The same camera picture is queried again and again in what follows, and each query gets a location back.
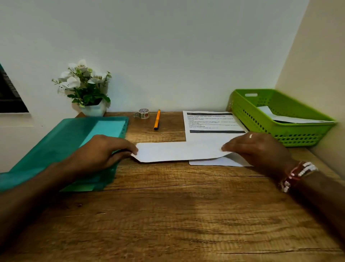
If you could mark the orange pen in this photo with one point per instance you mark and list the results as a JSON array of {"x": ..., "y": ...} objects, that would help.
[{"x": 157, "y": 120}]

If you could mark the white artificial flowers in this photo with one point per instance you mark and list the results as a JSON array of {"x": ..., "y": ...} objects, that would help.
[{"x": 83, "y": 86}]

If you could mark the printed white paper sheet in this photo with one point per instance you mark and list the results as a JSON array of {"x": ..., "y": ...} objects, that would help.
[{"x": 210, "y": 124}]

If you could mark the white envelope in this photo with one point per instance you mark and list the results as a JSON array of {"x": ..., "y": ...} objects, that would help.
[{"x": 178, "y": 151}]

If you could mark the white flower pot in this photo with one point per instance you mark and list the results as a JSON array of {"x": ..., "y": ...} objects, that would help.
[{"x": 94, "y": 110}]

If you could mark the person's right hand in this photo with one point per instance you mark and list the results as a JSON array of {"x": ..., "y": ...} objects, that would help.
[{"x": 261, "y": 153}]

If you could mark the green plastic basket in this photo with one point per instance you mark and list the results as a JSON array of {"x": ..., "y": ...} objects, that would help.
[{"x": 258, "y": 118}]

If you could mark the person's left hand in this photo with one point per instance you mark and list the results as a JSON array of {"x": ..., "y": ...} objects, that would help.
[{"x": 99, "y": 153}]

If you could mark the plain white paper sheet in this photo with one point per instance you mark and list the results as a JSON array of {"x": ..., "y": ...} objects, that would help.
[{"x": 285, "y": 117}]

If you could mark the person's left thumb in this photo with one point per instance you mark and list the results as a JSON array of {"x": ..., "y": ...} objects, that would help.
[{"x": 121, "y": 156}]

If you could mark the person's right thumb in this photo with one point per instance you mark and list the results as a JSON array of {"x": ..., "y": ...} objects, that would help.
[{"x": 232, "y": 151}]

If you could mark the person's left forearm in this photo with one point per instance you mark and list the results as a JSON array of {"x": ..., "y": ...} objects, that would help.
[{"x": 29, "y": 197}]

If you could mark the person's right forearm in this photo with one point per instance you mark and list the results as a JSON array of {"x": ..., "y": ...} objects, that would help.
[{"x": 322, "y": 198}]

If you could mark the green plastic folder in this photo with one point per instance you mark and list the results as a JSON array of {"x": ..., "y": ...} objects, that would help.
[{"x": 62, "y": 140}]

